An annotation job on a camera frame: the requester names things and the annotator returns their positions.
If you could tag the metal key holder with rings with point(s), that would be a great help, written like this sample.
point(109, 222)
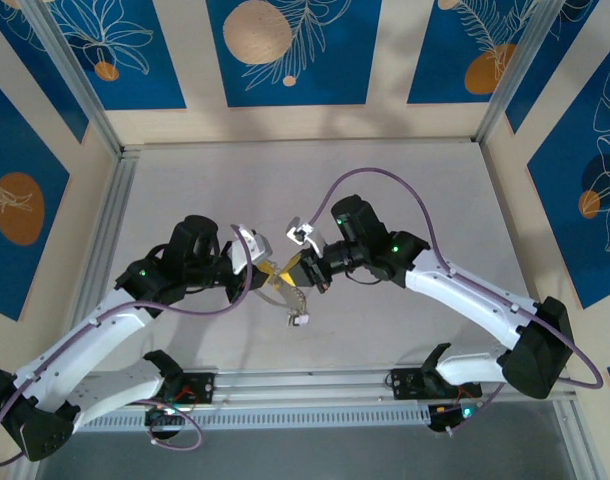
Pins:
point(287, 292)

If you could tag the purple key tag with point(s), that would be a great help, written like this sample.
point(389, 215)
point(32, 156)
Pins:
point(303, 320)

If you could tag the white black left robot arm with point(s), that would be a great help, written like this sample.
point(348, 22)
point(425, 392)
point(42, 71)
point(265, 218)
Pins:
point(85, 340)

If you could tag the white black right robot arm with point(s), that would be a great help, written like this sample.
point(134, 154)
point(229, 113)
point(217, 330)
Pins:
point(465, 295)

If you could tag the black base controller box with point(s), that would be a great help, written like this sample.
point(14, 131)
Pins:
point(450, 417)
point(162, 420)

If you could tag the aluminium side rail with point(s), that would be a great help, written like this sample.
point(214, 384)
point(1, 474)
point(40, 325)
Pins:
point(110, 225)

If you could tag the aluminium front rail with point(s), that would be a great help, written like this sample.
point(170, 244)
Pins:
point(305, 387)

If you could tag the aluminium frame post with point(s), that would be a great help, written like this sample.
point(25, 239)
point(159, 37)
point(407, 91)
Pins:
point(75, 80)
point(515, 70)
point(577, 440)
point(27, 470)

